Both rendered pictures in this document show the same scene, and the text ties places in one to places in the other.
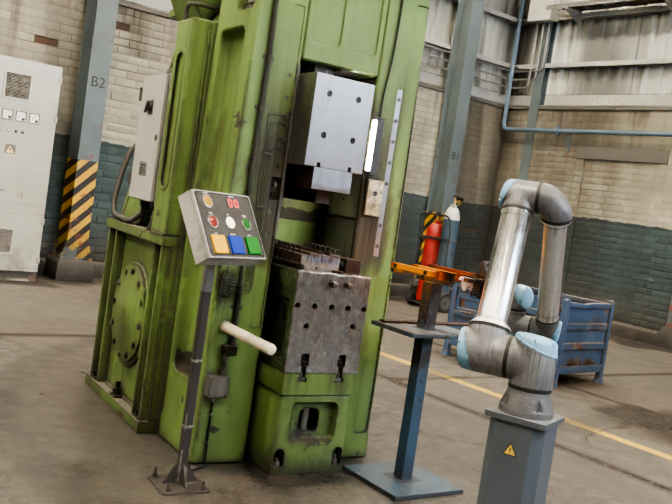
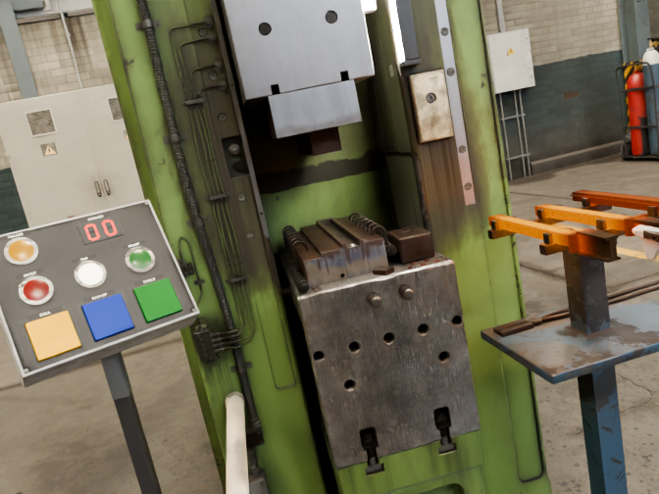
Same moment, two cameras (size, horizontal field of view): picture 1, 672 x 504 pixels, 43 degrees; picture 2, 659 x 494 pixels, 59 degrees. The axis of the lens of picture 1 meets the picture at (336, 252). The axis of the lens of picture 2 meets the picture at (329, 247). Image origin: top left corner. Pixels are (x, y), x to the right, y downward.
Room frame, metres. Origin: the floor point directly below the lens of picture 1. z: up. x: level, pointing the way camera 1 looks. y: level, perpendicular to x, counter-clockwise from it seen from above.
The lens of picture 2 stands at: (2.51, -0.47, 1.28)
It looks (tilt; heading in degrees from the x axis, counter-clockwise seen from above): 12 degrees down; 24
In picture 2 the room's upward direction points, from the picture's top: 12 degrees counter-clockwise
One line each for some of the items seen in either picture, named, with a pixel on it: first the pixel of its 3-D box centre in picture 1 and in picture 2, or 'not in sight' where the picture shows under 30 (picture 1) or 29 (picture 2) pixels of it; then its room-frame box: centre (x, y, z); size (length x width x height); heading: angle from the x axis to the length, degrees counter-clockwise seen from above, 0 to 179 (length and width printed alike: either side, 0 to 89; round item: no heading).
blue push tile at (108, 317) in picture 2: (236, 245); (108, 317); (3.32, 0.39, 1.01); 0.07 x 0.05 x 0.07; 147
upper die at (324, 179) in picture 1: (308, 177); (303, 113); (3.94, 0.17, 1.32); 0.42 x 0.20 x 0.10; 32
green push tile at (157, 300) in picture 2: (252, 246); (157, 300); (3.41, 0.33, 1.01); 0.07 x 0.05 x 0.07; 147
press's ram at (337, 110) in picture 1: (324, 125); (300, 12); (3.96, 0.14, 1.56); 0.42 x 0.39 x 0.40; 32
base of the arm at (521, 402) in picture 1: (527, 398); not in sight; (2.95, -0.74, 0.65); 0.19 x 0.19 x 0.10
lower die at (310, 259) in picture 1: (297, 255); (330, 245); (3.94, 0.17, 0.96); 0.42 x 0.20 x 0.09; 32
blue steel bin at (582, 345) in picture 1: (526, 328); not in sight; (7.44, -1.74, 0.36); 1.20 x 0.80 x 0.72; 43
